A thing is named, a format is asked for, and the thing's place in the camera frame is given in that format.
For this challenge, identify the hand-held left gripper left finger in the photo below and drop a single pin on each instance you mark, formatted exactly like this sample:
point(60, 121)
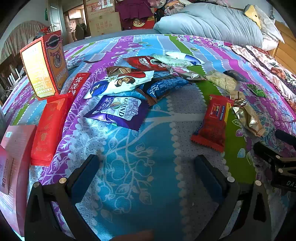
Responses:
point(84, 178)

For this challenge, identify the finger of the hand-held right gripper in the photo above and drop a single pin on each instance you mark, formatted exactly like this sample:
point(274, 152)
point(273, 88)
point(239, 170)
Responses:
point(266, 151)
point(286, 138)

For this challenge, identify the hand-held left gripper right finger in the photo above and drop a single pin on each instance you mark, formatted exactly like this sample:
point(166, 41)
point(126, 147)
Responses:
point(208, 180)

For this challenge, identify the purple snack packet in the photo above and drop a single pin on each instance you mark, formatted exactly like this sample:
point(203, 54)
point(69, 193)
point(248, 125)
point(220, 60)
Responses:
point(120, 111)

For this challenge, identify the red snack packet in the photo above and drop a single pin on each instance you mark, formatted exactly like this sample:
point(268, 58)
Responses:
point(214, 125)

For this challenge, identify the red wrapped pack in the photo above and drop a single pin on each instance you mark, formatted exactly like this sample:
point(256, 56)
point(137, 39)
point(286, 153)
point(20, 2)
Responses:
point(50, 129)

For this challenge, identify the colourful floral bed sheet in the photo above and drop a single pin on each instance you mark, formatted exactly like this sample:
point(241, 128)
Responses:
point(150, 150)

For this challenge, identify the floral quilt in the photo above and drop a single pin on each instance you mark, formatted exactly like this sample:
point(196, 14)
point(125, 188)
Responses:
point(272, 67)

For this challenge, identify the pink carton box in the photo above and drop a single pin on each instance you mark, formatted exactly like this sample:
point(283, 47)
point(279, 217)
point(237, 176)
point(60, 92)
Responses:
point(18, 148)

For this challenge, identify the dark navy snack packet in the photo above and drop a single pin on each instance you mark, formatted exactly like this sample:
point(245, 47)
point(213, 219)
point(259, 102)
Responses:
point(235, 75)

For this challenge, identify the rice cracker packet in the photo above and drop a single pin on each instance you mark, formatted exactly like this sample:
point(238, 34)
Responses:
point(220, 81)

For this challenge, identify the wooden headboard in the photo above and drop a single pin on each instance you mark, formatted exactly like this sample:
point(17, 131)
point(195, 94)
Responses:
point(286, 44)

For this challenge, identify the red long carton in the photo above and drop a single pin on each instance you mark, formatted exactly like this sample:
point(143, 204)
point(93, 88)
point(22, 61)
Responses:
point(79, 84)

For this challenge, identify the white blue chocolate packet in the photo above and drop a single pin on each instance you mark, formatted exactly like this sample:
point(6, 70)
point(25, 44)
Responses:
point(115, 84)

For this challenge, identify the blue brown snack packet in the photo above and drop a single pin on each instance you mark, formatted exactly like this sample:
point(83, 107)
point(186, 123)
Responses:
point(164, 89)

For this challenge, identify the white pillow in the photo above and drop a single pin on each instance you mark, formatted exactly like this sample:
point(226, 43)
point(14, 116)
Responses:
point(271, 32)

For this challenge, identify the silver pink snack packet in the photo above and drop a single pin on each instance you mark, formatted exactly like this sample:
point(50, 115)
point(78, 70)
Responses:
point(187, 74)

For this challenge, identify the brown gold snack packet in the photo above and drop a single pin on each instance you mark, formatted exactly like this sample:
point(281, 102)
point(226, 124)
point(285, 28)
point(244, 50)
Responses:
point(119, 71)

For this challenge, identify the orange brown carton box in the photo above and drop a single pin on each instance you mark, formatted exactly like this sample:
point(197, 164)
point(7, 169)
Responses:
point(44, 67)

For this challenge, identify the white blue snack packet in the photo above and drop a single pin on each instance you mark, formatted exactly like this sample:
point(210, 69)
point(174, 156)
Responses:
point(187, 58)

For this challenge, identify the pale green snack packet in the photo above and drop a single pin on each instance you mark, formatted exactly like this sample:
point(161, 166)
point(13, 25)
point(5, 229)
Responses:
point(172, 60)

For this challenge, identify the yellow soft toy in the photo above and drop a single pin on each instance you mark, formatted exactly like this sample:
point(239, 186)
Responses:
point(253, 12)

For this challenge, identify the red coffee packet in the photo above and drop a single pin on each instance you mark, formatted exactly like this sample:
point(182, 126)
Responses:
point(148, 63)

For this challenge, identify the grey duvet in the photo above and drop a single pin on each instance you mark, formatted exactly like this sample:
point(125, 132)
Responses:
point(208, 23)

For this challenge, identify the wooden chair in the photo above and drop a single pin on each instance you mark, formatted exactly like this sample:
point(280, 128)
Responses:
point(81, 30)

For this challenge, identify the pink cloth cover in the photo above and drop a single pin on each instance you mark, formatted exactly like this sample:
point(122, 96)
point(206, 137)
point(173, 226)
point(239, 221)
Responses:
point(20, 37)

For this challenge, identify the plain cardboard box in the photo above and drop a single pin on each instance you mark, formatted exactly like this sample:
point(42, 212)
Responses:
point(104, 24)

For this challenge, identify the white door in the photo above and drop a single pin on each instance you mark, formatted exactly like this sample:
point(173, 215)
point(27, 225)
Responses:
point(55, 16)

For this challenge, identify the red gift box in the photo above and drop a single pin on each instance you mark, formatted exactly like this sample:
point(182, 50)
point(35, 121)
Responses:
point(142, 23)

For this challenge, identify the pile of clothes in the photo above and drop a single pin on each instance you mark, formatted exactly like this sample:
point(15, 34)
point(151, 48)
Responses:
point(168, 5)

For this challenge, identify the maroon garment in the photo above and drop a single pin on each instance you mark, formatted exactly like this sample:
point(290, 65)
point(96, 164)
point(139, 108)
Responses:
point(134, 9)

